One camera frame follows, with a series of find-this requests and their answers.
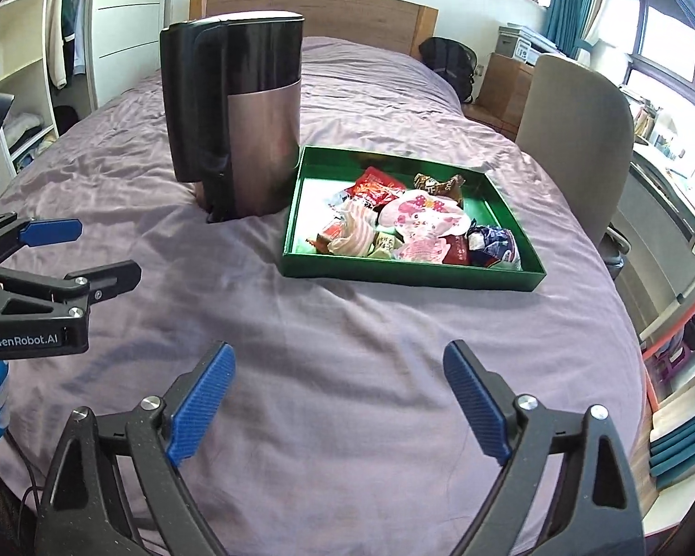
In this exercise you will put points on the window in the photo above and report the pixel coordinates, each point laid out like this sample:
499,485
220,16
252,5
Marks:
672,35

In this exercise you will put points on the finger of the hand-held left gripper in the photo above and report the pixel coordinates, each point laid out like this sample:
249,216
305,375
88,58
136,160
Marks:
113,278
52,230

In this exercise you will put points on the white desk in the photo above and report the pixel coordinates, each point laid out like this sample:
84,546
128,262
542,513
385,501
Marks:
666,208

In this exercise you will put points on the pink striped snack packet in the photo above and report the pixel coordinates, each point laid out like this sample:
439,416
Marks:
356,231

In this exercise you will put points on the green tray box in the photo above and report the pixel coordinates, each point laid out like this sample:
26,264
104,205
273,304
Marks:
405,275

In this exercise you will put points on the stack of teal books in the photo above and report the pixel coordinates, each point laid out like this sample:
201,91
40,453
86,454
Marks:
683,446

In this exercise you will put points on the black backpack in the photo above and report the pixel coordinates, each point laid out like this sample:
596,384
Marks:
449,63

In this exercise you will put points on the long teal curtain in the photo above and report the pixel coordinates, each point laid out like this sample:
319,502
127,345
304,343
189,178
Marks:
573,0

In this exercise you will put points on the wooden dresser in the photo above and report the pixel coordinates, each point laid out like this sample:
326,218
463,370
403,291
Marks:
504,92

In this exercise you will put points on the beige chair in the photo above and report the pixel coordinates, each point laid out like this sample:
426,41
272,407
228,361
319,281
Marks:
573,127

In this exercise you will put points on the square red snack packet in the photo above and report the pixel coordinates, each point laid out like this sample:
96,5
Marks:
456,252

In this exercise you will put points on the wooden headboard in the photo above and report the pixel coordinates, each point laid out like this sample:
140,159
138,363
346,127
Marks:
353,17

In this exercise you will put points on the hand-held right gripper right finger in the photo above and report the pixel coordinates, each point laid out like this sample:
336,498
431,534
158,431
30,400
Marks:
478,402

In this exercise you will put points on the black mesh object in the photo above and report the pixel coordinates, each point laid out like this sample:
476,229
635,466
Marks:
3,515

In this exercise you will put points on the small red candy packet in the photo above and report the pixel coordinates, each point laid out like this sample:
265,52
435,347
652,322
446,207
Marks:
324,238

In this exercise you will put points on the black and copper cylinder appliance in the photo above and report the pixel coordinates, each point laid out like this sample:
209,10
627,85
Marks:
260,145

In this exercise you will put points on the black bag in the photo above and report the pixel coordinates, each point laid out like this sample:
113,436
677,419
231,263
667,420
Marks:
66,120

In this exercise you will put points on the white wardrobe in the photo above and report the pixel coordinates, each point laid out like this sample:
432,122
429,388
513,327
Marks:
127,29

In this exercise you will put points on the blue and white snack packet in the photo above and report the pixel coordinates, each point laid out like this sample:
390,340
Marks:
495,246

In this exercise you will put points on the folded clothes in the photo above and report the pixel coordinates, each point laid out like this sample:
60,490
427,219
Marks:
23,127

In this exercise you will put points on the white printer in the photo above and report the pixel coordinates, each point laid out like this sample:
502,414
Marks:
521,40

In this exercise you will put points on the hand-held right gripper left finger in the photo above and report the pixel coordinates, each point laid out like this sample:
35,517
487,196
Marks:
202,405

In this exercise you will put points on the hanging dark green jacket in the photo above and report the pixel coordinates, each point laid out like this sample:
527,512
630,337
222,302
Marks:
76,17

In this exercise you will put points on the white open shelf unit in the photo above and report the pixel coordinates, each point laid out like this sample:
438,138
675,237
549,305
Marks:
17,52

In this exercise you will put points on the hanging cream garment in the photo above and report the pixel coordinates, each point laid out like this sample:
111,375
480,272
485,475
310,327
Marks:
57,35

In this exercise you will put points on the large pink cartoon packet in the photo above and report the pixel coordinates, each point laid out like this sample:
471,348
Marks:
423,214

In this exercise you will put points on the long red and white packet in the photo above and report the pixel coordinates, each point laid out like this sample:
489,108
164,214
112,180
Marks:
373,185

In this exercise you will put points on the brown crinkled snack packet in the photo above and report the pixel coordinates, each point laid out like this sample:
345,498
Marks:
437,185

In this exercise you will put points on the bed with purple sheet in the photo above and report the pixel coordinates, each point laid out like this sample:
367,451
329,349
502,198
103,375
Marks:
324,330

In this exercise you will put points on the olive green snack packet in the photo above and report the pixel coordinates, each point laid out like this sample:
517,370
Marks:
385,243

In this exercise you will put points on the small pink cartoon packet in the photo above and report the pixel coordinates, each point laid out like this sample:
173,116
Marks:
423,249

